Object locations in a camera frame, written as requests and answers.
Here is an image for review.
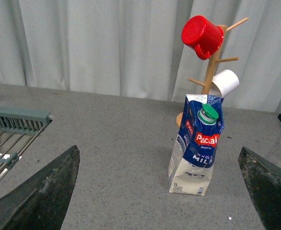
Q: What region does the blue white milk carton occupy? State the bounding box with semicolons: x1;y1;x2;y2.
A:
169;94;224;196

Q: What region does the white cup on tree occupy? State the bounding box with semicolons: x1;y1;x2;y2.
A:
209;69;239;97

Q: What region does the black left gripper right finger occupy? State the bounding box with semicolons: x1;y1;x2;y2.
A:
238;147;281;230

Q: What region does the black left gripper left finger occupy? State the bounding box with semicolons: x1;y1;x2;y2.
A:
0;145;80;230

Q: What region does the white curtain backdrop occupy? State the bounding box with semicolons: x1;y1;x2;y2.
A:
0;0;281;113

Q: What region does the green metal dish rack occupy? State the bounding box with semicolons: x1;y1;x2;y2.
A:
0;106;53;181

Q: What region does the wooden mug tree stand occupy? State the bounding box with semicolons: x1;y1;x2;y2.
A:
175;17;248;127

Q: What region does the red plastic cup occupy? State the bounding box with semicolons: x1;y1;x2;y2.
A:
181;15;224;60

